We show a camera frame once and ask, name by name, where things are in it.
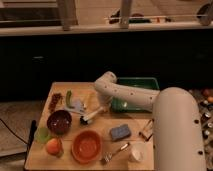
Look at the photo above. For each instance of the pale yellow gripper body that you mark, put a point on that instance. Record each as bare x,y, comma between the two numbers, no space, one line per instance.
105,104

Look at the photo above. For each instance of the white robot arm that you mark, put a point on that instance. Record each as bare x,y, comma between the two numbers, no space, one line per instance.
177,131

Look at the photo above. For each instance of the orange red bowl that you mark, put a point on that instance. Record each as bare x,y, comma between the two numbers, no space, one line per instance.
86,146

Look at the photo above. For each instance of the dark maroon bowl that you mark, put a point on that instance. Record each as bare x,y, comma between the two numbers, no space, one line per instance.
59,122

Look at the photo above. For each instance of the green plastic tray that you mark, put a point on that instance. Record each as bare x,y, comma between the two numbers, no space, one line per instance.
121,106

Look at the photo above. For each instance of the yellow banana toy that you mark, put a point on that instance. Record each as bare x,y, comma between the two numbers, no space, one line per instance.
86,100

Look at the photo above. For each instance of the blue sponge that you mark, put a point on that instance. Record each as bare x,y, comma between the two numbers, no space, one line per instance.
120,132

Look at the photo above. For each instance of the green pepper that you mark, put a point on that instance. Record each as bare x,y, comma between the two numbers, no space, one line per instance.
68,99

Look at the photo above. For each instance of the brown dried food strip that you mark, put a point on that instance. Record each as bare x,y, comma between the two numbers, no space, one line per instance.
56,97

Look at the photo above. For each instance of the brown wooden box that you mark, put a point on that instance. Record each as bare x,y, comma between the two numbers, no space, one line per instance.
147,132

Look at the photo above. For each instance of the silver fork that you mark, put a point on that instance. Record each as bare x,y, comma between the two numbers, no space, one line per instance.
107,158

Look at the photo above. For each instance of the white plastic cup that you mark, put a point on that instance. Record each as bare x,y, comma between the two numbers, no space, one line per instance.
138,152

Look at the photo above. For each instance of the orange fruit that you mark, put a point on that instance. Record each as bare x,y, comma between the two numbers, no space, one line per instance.
54,146

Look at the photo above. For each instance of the green plastic cup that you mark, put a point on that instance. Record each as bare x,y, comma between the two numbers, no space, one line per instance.
42,135

